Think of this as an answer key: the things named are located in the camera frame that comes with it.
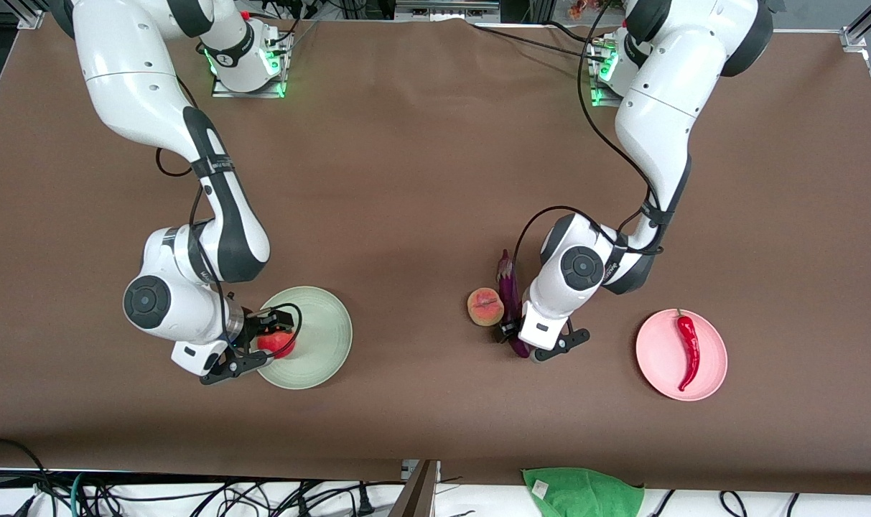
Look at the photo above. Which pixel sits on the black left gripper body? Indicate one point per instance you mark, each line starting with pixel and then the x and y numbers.
pixel 508 328

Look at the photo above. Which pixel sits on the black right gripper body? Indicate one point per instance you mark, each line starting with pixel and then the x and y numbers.
pixel 252 328

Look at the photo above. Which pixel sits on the red pomegranate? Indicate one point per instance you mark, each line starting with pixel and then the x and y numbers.
pixel 278 346

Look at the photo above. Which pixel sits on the orange pink peach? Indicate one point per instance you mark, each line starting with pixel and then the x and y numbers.
pixel 486 307

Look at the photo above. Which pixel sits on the purple eggplant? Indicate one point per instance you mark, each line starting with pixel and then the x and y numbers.
pixel 508 287

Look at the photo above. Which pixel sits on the red chili pepper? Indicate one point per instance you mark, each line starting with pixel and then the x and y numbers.
pixel 688 337

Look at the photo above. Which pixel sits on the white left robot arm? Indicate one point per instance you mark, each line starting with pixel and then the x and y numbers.
pixel 665 115

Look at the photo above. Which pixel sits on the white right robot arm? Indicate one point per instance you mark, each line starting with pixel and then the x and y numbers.
pixel 130 79

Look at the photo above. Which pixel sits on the pale green plate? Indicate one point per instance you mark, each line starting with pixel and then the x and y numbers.
pixel 320 345

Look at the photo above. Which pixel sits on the pink plate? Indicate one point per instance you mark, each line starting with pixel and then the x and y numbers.
pixel 658 359

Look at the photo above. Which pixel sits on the green cloth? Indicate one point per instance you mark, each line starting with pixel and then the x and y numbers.
pixel 582 494

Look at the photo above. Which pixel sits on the brown table cloth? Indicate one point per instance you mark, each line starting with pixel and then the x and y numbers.
pixel 406 179

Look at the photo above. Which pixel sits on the orange objects behind table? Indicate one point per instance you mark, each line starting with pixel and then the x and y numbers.
pixel 577 8

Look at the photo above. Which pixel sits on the grey metal post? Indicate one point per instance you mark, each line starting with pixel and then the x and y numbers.
pixel 417 499

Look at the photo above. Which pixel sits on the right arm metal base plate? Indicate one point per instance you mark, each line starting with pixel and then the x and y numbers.
pixel 248 93

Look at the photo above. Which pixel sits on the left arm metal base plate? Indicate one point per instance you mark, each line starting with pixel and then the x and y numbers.
pixel 600 97

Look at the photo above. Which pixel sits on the grey metal frame bar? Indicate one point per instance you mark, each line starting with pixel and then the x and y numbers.
pixel 446 11

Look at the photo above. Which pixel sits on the aluminium frame profile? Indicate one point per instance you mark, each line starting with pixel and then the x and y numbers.
pixel 31 14
pixel 855 36

